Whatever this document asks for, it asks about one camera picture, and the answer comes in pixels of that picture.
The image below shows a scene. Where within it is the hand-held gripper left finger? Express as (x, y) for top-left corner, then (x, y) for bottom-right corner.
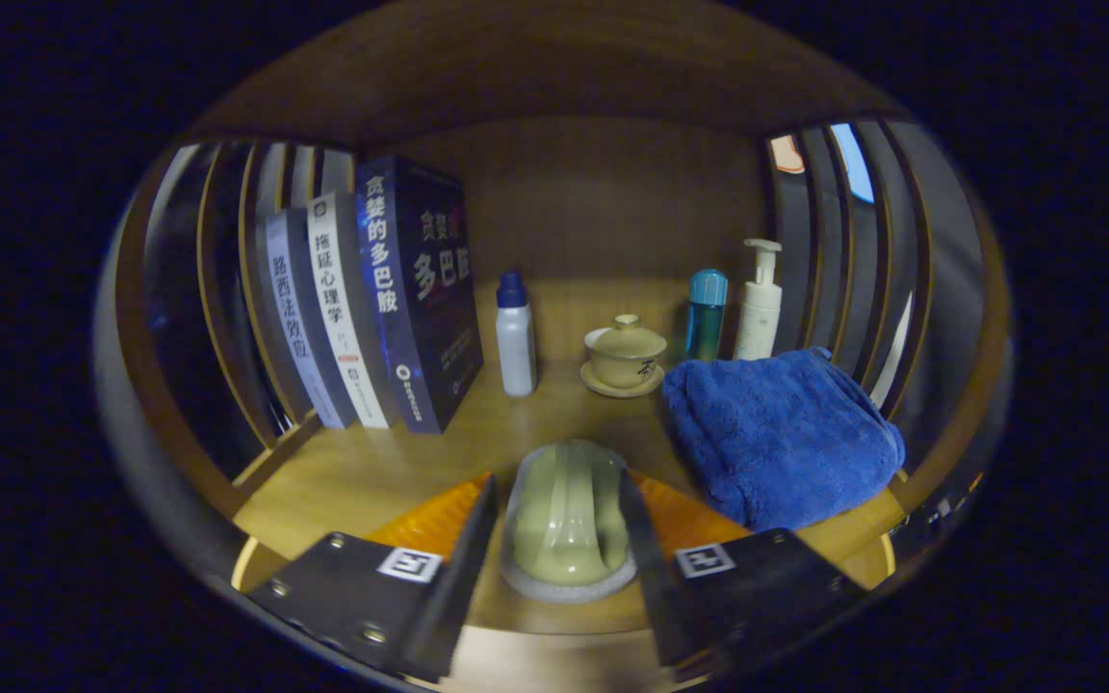
(246, 474), (500, 684)

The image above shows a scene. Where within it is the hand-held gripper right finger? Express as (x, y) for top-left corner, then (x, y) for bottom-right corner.
(620, 469), (868, 675)

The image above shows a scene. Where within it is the green brush with white sponge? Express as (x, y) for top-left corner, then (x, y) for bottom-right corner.
(500, 440), (639, 604)

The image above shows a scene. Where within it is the wooden countertop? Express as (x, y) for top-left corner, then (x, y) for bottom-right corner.
(232, 279), (907, 636)

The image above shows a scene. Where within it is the wooden cabinet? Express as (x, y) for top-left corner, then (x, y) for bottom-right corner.
(97, 0), (1013, 689)

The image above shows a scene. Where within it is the blue folded towel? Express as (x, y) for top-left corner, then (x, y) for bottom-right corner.
(661, 346), (907, 533)

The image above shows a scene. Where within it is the beige lidded teacup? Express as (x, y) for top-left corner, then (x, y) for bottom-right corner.
(580, 314), (668, 399)

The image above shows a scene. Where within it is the white bottle with blue cap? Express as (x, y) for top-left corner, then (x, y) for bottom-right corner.
(495, 270), (538, 398)

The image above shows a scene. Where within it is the teal bottle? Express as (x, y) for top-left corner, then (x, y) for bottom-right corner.
(684, 269), (730, 363)

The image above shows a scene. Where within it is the white pump bottle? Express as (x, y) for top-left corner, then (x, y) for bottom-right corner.
(733, 239), (784, 362)

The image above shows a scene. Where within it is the white book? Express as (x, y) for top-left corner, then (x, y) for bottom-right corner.
(306, 191), (401, 430)

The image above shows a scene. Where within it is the light blue book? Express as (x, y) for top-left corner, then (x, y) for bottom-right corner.
(264, 207), (358, 430)

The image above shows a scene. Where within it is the dark blue book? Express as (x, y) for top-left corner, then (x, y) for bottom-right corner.
(354, 156), (485, 435)

